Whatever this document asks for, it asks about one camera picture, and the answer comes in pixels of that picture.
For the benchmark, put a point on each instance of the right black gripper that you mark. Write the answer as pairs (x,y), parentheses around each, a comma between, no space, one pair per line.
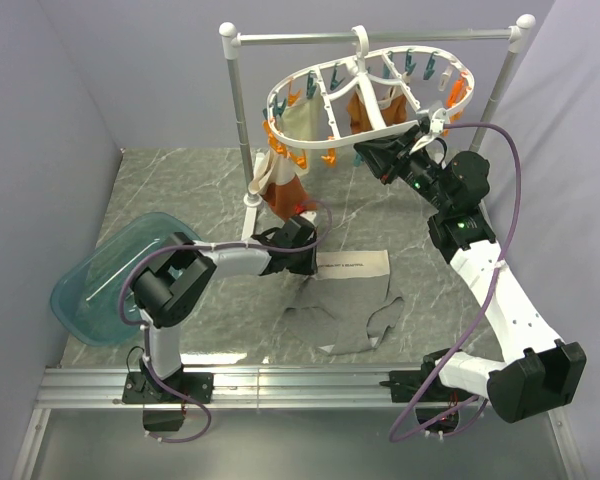
(388,157)

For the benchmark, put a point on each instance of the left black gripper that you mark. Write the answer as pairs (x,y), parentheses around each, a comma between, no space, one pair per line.
(310,268)

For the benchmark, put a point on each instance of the grey underwear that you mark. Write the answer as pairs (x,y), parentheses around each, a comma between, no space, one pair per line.
(348,305)

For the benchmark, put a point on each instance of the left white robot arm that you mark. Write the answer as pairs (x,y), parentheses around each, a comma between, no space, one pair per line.
(169,282)

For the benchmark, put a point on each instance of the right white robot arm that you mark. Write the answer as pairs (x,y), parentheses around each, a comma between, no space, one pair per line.
(538,371)

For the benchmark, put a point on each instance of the orange clip front left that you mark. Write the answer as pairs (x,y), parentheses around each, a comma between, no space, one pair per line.
(330,158)

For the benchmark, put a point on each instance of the orange clip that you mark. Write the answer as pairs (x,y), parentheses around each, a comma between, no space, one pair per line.
(455,117)
(330,158)

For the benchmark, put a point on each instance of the orange underwear on left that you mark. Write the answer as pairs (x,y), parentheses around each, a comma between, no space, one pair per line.
(276,181)

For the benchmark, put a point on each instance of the white oval clip hanger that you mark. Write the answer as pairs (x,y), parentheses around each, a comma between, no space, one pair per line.
(379,80)

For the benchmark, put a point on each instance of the orange clip front right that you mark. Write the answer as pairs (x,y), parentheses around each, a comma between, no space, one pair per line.
(455,117)

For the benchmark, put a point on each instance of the cream underwear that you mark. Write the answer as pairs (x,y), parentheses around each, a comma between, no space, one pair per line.
(301,121)

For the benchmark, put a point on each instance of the white metal drying rack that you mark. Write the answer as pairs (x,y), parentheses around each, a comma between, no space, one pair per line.
(517,36)

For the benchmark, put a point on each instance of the teal plastic basin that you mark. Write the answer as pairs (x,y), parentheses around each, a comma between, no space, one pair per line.
(85,299)

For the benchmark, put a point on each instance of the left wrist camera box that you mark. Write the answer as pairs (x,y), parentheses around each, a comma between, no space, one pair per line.
(313,216)

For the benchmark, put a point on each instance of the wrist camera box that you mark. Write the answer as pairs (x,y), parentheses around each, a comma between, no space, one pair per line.
(431,121)
(313,216)

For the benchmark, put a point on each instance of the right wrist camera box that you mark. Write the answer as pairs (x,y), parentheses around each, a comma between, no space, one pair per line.
(431,121)

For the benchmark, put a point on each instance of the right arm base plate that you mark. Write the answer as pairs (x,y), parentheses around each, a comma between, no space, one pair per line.
(403,384)

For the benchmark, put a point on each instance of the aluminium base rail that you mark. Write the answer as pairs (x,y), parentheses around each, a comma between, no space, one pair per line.
(279,422)

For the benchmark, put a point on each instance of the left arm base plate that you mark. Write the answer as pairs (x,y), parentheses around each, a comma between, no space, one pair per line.
(142,388)

